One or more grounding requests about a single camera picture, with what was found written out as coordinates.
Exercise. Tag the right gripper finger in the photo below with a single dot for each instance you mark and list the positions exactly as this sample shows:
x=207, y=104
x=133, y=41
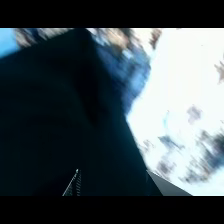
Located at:
x=74, y=186

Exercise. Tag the black garment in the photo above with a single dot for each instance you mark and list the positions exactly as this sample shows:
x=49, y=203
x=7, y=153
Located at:
x=50, y=110

